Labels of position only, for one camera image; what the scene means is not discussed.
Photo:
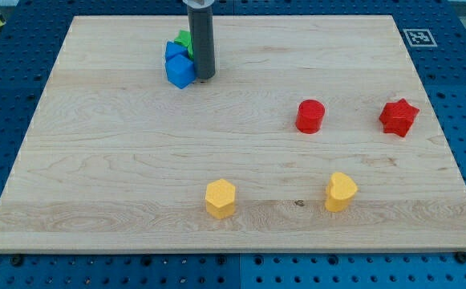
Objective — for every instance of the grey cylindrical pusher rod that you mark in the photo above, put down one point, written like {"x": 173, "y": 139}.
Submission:
{"x": 200, "y": 20}

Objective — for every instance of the blue block behind cube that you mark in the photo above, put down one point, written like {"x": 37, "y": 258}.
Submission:
{"x": 174, "y": 49}

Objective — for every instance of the green block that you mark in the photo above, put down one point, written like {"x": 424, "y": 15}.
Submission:
{"x": 184, "y": 39}

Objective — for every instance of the red cylinder block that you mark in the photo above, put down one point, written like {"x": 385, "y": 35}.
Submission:
{"x": 310, "y": 116}

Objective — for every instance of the wooden board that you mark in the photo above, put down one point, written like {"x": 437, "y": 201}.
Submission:
{"x": 116, "y": 159}

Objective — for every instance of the yellow hexagon block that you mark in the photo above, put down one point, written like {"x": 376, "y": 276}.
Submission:
{"x": 220, "y": 196}

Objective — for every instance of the white fiducial marker tag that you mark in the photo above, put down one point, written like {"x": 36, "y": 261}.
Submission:
{"x": 419, "y": 37}

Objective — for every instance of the red star block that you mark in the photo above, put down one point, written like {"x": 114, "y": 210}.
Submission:
{"x": 398, "y": 117}

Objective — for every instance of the yellow heart block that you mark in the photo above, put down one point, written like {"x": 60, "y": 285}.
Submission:
{"x": 340, "y": 191}

